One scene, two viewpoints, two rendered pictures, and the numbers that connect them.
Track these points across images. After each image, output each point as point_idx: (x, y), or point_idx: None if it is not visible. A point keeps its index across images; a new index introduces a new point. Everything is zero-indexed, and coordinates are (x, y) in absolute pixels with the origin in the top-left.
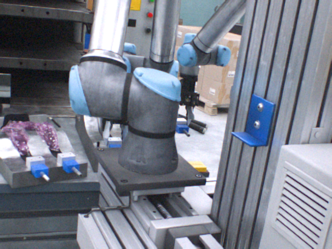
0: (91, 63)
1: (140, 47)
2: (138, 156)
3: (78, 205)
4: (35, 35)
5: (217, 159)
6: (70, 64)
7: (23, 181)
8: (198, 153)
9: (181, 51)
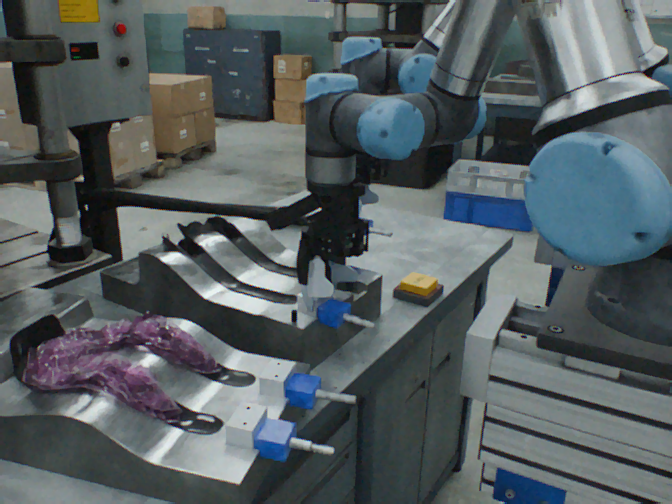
0: (650, 115)
1: (116, 99)
2: None
3: (294, 458)
4: None
5: (396, 258)
6: (2, 168)
7: (252, 486)
8: (359, 259)
9: (417, 71)
